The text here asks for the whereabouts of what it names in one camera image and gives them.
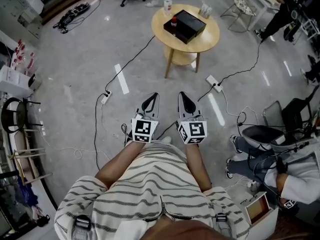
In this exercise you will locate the small red object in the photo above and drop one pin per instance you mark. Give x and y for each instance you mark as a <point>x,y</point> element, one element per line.
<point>174,22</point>

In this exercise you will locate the white cartons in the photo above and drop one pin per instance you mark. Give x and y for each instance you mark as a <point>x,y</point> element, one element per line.
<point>13,80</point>

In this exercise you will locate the person's left forearm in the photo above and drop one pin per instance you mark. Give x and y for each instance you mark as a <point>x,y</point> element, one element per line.
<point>117,164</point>

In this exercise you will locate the black box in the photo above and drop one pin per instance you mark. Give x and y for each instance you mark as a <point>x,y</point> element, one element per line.
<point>188,27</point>

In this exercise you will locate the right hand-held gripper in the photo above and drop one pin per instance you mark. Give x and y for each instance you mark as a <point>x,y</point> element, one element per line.
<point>196,130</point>

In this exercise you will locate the wide white power strip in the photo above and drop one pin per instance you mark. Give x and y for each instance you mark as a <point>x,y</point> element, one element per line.
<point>214,83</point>

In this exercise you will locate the white nightstand with drawer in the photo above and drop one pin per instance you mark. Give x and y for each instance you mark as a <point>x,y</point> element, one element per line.
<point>258,206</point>

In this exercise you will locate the round wooden table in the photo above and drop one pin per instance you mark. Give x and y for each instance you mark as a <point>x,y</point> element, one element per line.
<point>210,37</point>

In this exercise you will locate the black equipment bundle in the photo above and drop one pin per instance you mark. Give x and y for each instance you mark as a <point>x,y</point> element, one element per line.
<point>72,15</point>

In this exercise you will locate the person's right white shoe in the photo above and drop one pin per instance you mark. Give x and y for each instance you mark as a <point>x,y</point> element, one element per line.
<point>167,139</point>

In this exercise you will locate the person's striped white shirt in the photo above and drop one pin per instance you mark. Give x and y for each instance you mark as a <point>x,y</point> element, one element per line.
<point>150,179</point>

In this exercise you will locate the black folding chair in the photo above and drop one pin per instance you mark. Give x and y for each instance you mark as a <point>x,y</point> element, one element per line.
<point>297,114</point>

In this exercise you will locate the white desk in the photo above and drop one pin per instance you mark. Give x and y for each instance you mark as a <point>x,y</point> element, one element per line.
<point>262,1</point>

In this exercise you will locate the person's bare chest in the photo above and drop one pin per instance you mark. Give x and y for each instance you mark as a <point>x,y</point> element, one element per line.
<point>180,230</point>

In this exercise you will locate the clear plastic water bottle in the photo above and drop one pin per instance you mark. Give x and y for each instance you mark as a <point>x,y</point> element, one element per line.
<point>168,5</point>

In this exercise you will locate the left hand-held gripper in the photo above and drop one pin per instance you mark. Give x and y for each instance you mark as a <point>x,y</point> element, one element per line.
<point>143,129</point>

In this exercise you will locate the narrow white power strip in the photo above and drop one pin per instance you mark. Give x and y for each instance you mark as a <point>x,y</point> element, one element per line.
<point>106,97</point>

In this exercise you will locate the group of red packets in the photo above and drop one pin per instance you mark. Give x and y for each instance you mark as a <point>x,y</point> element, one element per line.
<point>23,56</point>

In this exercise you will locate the grey metal chair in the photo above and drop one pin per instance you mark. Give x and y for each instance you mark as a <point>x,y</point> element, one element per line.
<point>272,112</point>

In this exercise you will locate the wooden rack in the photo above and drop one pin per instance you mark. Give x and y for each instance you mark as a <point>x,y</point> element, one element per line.
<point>30,156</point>

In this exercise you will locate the black round stool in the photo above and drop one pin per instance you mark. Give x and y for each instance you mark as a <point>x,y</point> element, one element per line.
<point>15,114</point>

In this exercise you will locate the person's right forearm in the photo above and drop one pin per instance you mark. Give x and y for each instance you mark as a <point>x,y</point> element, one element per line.
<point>197,164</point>

